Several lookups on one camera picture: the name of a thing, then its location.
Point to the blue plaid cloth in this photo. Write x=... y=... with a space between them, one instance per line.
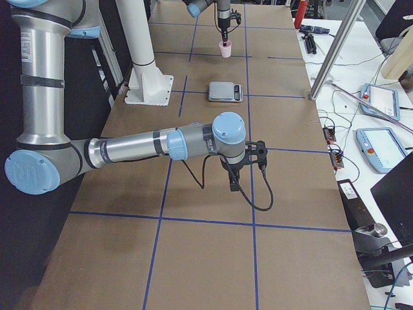
x=314 y=29

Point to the black tripod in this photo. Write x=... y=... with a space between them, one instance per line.
x=310 y=44

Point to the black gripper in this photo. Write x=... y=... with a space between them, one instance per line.
x=233 y=166
x=222 y=22

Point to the near blue teach pendant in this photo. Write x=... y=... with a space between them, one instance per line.
x=381 y=147

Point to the far blue teach pendant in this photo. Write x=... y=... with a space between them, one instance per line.
x=384 y=99

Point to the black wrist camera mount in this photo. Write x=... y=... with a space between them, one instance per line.
x=256 y=152

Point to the blue teach pendant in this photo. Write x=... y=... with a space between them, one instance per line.
x=381 y=147
x=384 y=99

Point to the grey office chair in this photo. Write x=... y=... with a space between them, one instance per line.
x=394 y=26

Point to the black box white label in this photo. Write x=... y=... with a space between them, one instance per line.
x=356 y=211

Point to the black clamp stand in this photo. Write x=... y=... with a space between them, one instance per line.
x=380 y=260

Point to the black monitor corner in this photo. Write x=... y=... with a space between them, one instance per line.
x=393 y=195

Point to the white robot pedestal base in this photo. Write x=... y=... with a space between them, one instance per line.
x=147 y=84

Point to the aluminium frame post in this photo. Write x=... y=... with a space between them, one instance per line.
x=337 y=44

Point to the digital kitchen scale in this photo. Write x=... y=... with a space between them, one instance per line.
x=225 y=92

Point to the red cylinder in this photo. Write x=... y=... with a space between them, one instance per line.
x=302 y=8

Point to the orange black connector block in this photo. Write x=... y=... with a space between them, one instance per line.
x=329 y=134

